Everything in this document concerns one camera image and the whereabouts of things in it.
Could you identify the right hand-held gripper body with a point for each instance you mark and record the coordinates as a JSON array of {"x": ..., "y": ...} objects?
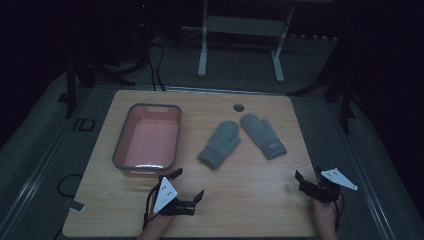
[{"x": 328, "y": 186}]

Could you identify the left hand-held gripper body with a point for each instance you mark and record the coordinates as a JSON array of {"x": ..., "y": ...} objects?
[{"x": 165, "y": 195}]

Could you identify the pink basin with grey rim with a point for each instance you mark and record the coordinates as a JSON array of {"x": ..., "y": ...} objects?
[{"x": 150, "y": 140}]

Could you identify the grey mitten with label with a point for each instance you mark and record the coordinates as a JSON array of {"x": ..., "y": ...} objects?
[{"x": 261, "y": 133}]

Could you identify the plain grey mitten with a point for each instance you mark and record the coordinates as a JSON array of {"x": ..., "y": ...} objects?
[{"x": 221, "y": 143}]

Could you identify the person's left hand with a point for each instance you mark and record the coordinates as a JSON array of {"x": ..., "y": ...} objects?
[{"x": 159, "y": 220}]

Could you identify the person's right hand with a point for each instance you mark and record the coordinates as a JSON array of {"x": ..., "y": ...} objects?
[{"x": 325, "y": 213}]

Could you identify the black tripod stand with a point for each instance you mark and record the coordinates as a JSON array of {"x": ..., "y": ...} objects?
[
  {"x": 343, "y": 96},
  {"x": 86, "y": 71}
]

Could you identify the round grey table grommet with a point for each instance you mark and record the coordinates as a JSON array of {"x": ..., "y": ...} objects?
[{"x": 238, "y": 107}]

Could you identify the grey tape piece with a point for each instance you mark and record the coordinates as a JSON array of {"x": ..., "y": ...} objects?
[{"x": 74, "y": 205}]

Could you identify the white metal stand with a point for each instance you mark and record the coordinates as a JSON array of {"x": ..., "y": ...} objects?
[{"x": 245, "y": 26}]

